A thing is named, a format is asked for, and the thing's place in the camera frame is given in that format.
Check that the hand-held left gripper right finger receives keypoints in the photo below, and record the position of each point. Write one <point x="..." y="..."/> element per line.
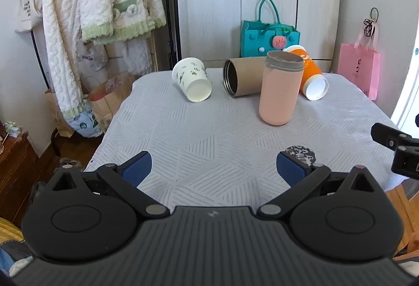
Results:
<point x="289" y="169"/>

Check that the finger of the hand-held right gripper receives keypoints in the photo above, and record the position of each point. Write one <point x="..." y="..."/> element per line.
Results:
<point x="388" y="137"/>

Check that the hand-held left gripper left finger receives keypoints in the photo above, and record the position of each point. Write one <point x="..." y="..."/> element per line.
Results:
<point x="139" y="168"/>

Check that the pink cup with grey rim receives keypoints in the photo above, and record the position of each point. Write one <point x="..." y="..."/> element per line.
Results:
<point x="280" y="93"/>

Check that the orange cup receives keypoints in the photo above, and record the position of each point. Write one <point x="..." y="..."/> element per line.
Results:
<point x="311" y="73"/>

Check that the white cup with green print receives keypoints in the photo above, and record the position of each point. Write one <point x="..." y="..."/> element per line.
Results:
<point x="191" y="75"/>

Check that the round black patterned coaster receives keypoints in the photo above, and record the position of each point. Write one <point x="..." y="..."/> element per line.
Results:
<point x="301" y="152"/>

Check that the furry slipper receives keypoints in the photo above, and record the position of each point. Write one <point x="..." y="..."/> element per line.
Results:
<point x="70" y="162"/>

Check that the white printed plastic bag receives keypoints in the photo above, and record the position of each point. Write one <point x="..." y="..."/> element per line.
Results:
<point x="83" y="122"/>

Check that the pink paper bag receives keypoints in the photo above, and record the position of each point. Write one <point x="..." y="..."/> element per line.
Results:
<point x="358" y="70"/>

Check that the brown paper bag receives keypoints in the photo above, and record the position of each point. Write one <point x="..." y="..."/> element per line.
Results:
<point x="57" y="119"/>
<point x="109" y="99"/>

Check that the white patterned tablecloth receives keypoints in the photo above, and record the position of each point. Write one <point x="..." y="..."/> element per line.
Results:
<point x="212" y="132"/>

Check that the white fleece pants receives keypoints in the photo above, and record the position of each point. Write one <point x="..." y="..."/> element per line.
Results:
<point x="136" y="53"/>

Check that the white bag with purple print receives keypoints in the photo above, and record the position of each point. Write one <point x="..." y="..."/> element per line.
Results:
<point x="90" y="58"/>

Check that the wooden cabinet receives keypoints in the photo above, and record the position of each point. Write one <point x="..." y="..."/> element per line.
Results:
<point x="16" y="174"/>

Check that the teal felt tote bag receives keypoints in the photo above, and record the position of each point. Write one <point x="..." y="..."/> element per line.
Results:
<point x="253" y="40"/>

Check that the black coat rack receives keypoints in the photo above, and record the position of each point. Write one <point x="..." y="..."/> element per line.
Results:
<point x="39" y="57"/>

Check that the long white fleece robe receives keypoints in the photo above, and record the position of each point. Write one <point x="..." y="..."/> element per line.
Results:
<point x="60" y="37"/>

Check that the beige wardrobe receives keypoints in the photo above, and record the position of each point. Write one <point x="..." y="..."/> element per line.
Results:
<point x="216" y="1"/>

